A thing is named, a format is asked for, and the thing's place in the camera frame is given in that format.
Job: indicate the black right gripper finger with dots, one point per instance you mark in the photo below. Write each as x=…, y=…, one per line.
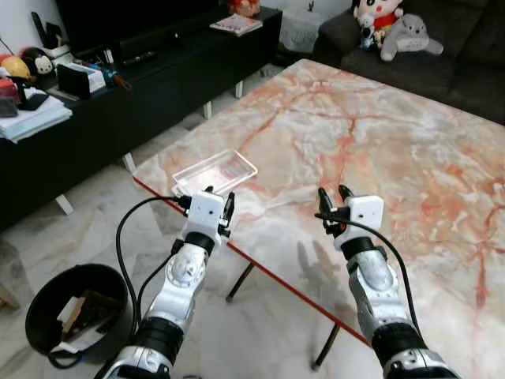
x=324, y=199
x=346, y=193

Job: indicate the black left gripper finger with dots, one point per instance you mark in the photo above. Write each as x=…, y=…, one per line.
x=230, y=205
x=209, y=190

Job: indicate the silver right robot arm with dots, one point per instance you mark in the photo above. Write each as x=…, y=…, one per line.
x=375, y=276

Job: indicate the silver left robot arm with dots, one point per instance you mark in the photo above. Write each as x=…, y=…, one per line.
x=183, y=272

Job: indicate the black round rubbish bin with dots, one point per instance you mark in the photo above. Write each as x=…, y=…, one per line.
x=39, y=316

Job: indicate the clear plastic tray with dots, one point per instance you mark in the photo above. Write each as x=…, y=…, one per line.
x=217, y=170

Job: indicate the black metal table leg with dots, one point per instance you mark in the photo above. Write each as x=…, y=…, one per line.
x=326, y=346
x=241, y=283

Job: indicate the black TV console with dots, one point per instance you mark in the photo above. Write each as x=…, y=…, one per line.
x=118, y=118

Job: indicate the dark grey sofa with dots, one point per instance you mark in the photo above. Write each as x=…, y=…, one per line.
x=442, y=79

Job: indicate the black remote control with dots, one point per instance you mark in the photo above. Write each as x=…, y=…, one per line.
x=138, y=58

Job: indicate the brown cardboard piece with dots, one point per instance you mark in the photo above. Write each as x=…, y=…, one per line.
x=95, y=308

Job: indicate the grey plush toy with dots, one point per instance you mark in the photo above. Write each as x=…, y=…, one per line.
x=410, y=39

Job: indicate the white red book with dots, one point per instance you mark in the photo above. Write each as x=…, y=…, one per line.
x=237, y=25

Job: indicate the white lace cloth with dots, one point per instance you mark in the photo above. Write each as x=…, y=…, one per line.
x=304, y=31

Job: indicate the white paper scrap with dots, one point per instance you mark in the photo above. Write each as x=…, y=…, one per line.
x=76, y=306

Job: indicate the black white box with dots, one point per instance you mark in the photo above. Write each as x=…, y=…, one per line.
x=75, y=79

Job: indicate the red white doll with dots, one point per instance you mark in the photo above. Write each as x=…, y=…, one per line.
x=379, y=12

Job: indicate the white paper stack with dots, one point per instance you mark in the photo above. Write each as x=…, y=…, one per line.
x=35, y=122

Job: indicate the red plush toy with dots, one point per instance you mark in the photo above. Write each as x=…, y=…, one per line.
x=245, y=6

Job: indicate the black flat television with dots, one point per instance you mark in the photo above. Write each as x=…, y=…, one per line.
x=134, y=16

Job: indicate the black pouch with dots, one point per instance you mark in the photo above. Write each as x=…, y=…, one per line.
x=33, y=99

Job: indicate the white pen holder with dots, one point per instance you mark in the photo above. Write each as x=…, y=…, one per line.
x=54, y=43

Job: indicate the black mouse figurine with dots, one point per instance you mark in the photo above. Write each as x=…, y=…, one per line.
x=37, y=61

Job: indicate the red grey pouch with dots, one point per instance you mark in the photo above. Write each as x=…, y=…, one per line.
x=8, y=89

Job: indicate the yellow round figurine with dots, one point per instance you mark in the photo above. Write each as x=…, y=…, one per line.
x=14, y=67

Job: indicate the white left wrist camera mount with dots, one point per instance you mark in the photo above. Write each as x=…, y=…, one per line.
x=207, y=212

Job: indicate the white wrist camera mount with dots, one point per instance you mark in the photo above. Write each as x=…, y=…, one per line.
x=207, y=212
x=366, y=212

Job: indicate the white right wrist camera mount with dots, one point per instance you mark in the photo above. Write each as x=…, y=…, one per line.
x=366, y=212

